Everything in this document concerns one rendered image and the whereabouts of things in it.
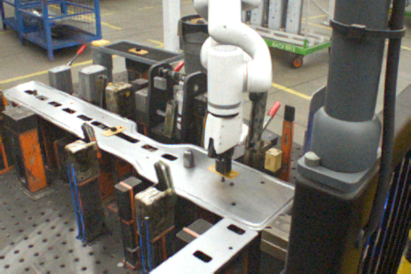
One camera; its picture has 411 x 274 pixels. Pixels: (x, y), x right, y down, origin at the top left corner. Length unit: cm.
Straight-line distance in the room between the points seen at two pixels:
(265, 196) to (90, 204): 57
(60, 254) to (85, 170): 29
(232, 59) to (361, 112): 85
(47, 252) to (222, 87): 80
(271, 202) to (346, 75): 96
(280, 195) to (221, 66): 37
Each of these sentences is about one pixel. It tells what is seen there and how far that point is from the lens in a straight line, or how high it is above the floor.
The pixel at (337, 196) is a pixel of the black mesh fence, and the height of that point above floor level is 155.
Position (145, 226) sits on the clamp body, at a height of 97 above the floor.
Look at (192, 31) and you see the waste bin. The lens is 436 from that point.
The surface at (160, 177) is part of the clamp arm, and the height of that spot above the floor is 107.
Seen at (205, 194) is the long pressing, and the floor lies 100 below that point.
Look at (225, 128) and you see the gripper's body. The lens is 109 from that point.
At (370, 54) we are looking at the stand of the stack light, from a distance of 18.
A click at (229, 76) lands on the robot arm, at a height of 131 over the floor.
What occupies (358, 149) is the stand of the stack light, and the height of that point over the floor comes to 157.
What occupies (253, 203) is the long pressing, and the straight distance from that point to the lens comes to 112.
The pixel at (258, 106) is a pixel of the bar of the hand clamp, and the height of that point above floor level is 117.
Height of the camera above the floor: 165
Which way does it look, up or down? 25 degrees down
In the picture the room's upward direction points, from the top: straight up
